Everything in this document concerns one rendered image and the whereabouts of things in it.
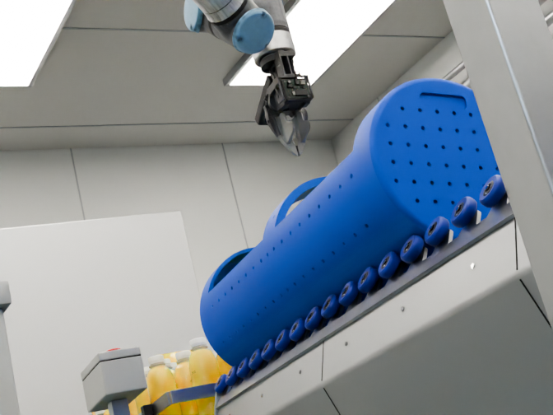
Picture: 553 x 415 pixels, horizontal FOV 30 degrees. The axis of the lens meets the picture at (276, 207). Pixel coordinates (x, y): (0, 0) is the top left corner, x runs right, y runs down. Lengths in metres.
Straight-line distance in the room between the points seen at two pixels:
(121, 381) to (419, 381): 1.00
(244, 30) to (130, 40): 3.95
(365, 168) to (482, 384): 0.37
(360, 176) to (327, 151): 6.40
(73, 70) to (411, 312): 4.75
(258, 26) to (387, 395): 0.76
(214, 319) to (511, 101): 1.39
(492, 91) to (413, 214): 0.62
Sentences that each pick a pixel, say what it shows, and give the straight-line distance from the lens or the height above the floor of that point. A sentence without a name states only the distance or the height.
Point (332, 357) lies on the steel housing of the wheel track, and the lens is 1.78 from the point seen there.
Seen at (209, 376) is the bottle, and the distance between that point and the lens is 2.44.
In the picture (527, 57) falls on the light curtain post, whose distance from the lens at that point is 0.95.
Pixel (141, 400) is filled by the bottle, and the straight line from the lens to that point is 2.66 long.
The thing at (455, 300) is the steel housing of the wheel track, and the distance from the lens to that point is 1.42.
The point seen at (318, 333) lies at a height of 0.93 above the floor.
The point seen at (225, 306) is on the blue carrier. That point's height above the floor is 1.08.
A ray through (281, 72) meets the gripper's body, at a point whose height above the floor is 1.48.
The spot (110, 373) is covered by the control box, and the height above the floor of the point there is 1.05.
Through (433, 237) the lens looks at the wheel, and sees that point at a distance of 1.48.
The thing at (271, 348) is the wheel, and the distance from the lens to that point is 2.06.
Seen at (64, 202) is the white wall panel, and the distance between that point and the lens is 6.96.
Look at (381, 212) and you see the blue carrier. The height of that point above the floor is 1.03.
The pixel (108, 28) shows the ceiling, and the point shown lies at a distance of 5.76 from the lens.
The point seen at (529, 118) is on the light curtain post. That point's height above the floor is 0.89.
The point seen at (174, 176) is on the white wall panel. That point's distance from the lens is 7.31.
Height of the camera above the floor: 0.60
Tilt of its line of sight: 17 degrees up
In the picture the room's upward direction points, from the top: 14 degrees counter-clockwise
